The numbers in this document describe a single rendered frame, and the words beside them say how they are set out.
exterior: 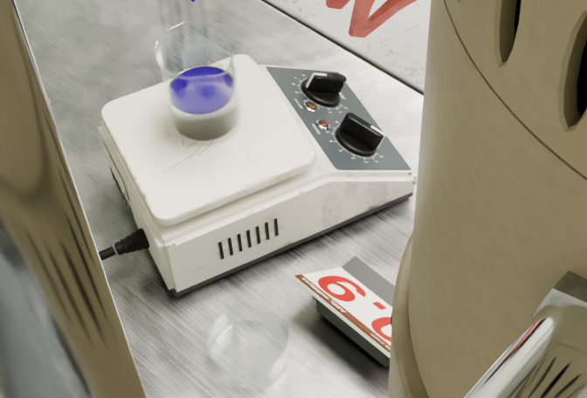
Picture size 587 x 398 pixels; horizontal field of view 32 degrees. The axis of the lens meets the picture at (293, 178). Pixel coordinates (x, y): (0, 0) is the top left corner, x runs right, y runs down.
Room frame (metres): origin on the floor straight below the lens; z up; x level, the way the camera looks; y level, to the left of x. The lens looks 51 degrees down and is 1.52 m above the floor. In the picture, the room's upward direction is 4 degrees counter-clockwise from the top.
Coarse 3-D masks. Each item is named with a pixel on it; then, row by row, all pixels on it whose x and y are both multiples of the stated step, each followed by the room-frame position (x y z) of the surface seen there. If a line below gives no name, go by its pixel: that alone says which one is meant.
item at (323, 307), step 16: (320, 272) 0.40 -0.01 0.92; (352, 272) 0.41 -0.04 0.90; (368, 272) 0.41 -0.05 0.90; (304, 288) 0.38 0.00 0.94; (368, 288) 0.40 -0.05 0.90; (384, 288) 0.40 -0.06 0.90; (320, 304) 0.38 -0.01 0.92; (384, 304) 0.38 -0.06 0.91; (336, 320) 0.37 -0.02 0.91; (352, 336) 0.36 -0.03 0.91; (368, 336) 0.34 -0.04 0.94; (368, 352) 0.35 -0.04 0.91; (384, 352) 0.33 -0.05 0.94
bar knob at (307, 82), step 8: (320, 72) 0.55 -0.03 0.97; (328, 72) 0.56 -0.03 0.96; (304, 80) 0.56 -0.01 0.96; (312, 80) 0.54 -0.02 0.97; (320, 80) 0.54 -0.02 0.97; (328, 80) 0.55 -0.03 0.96; (336, 80) 0.55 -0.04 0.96; (344, 80) 0.55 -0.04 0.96; (304, 88) 0.54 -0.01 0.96; (312, 88) 0.54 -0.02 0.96; (320, 88) 0.54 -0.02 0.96; (328, 88) 0.55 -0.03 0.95; (336, 88) 0.55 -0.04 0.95; (312, 96) 0.54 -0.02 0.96; (320, 96) 0.54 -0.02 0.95; (328, 96) 0.54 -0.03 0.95; (336, 96) 0.55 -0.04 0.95; (320, 104) 0.53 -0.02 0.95; (328, 104) 0.53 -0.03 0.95; (336, 104) 0.54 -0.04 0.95
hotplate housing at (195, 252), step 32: (320, 160) 0.47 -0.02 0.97; (128, 192) 0.46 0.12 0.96; (256, 192) 0.44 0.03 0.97; (288, 192) 0.44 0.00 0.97; (320, 192) 0.44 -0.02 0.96; (352, 192) 0.45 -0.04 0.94; (384, 192) 0.46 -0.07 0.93; (192, 224) 0.41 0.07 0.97; (224, 224) 0.42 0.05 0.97; (256, 224) 0.42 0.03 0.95; (288, 224) 0.43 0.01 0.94; (320, 224) 0.44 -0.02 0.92; (160, 256) 0.40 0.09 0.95; (192, 256) 0.41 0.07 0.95; (224, 256) 0.41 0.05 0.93; (256, 256) 0.42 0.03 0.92; (192, 288) 0.41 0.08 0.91
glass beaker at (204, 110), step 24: (192, 24) 0.52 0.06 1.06; (216, 24) 0.51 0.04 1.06; (168, 48) 0.50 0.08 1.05; (192, 48) 0.51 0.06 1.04; (216, 48) 0.51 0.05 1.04; (168, 72) 0.47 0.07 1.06; (168, 96) 0.48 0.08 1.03; (192, 96) 0.47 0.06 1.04; (216, 96) 0.47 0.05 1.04; (192, 120) 0.47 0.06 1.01; (216, 120) 0.47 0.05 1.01; (240, 120) 0.48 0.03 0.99
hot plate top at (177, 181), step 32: (256, 64) 0.54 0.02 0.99; (128, 96) 0.52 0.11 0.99; (160, 96) 0.52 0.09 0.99; (256, 96) 0.51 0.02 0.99; (128, 128) 0.49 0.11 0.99; (160, 128) 0.49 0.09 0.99; (256, 128) 0.48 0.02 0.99; (288, 128) 0.48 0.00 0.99; (128, 160) 0.46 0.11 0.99; (160, 160) 0.46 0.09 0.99; (192, 160) 0.46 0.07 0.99; (224, 160) 0.45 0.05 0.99; (256, 160) 0.45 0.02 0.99; (288, 160) 0.45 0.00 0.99; (160, 192) 0.43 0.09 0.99; (192, 192) 0.43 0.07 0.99; (224, 192) 0.43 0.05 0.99; (160, 224) 0.41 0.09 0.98
